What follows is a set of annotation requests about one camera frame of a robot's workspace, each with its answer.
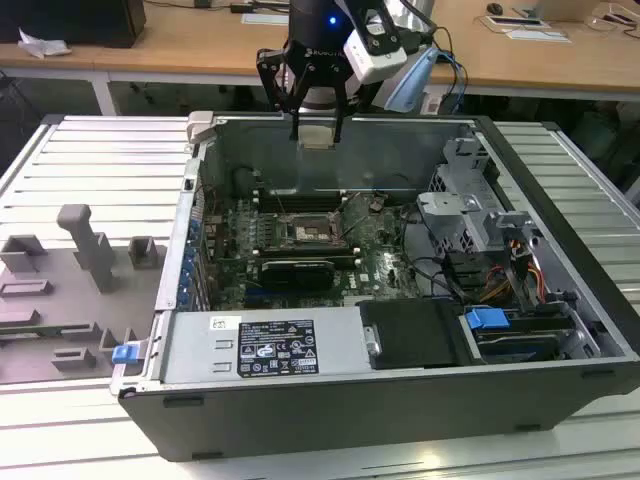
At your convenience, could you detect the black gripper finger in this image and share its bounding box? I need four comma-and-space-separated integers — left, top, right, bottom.
332, 72, 376, 145
256, 47, 312, 141

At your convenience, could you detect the silver CPU plate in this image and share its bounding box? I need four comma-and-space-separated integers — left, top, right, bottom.
298, 124, 336, 151

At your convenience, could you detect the metal socket cover frame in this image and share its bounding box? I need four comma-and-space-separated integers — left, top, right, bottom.
327, 208, 347, 242

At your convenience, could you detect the black RAM slot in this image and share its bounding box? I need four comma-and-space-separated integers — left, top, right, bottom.
257, 191, 341, 203
260, 243, 354, 251
257, 200, 342, 212
260, 249, 357, 258

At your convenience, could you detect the white flat keyboard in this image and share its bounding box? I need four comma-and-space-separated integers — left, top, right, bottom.
241, 12, 291, 26

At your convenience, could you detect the pale blue teach pendant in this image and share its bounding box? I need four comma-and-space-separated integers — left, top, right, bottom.
387, 47, 439, 115

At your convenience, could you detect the wooden desk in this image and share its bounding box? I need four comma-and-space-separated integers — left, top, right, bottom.
0, 0, 640, 116

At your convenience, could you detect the silver metal drive cage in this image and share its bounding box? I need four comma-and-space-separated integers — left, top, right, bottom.
414, 137, 539, 256

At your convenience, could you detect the green motherboard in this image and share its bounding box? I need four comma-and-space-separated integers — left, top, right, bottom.
197, 189, 426, 309

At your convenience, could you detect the black graphics card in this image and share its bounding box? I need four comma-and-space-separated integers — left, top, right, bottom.
258, 257, 335, 294

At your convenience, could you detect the black computer tower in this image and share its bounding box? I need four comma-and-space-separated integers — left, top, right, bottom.
0, 0, 148, 49

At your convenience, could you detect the crumpled white paper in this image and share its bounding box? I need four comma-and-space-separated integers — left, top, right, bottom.
17, 27, 71, 57

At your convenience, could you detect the black plastic shroud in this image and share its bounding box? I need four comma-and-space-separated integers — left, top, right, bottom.
358, 298, 469, 372

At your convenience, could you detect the hard disk in blue carrier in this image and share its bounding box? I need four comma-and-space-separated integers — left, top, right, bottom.
462, 307, 576, 364

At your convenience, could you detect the silver power supply box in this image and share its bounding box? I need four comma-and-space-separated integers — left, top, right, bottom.
144, 307, 374, 386

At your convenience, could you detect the clear acrylic stand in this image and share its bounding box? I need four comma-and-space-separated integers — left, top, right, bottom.
589, 2, 640, 36

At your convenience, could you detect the grey parts rack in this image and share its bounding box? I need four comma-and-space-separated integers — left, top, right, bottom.
0, 203, 169, 386

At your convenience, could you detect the blue plastic latch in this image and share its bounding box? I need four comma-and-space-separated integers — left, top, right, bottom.
112, 343, 140, 365

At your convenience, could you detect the black open PC case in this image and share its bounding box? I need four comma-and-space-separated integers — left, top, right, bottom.
109, 110, 640, 464

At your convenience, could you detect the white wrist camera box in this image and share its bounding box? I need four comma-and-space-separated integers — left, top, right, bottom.
344, 9, 409, 85

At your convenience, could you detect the grey case latch handle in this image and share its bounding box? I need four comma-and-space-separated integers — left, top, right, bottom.
185, 110, 217, 145

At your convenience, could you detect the blue cable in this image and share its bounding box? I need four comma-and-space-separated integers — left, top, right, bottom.
438, 47, 470, 114

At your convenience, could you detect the black cable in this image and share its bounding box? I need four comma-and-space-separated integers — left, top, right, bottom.
399, 209, 466, 304

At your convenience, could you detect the orange yellow wire bundle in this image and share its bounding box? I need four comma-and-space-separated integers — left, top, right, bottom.
477, 238, 546, 307

